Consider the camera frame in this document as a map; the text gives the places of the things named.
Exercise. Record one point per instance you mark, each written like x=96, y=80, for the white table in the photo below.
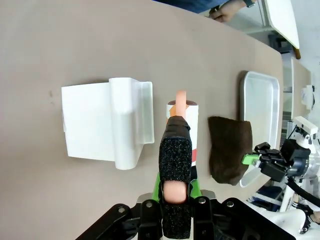
x=282, y=20

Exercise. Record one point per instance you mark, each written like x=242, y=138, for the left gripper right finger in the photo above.
x=207, y=217

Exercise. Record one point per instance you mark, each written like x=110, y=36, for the white-edged beige table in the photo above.
x=301, y=82

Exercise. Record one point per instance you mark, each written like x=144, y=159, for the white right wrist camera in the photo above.
x=306, y=127

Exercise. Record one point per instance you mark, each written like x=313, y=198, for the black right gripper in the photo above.
x=295, y=160

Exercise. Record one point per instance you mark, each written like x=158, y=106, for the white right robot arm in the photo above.
x=287, y=222

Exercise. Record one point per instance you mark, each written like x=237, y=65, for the brown cloth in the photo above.
x=228, y=150

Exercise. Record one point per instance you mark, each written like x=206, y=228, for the silver metal tray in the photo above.
x=260, y=105

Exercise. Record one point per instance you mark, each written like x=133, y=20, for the white lint roller stand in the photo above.
x=95, y=122

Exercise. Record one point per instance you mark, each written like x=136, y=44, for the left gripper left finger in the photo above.
x=150, y=215

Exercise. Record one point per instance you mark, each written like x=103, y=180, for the black wrist watch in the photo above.
x=250, y=3

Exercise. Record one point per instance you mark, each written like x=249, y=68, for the person's left hand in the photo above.
x=226, y=12

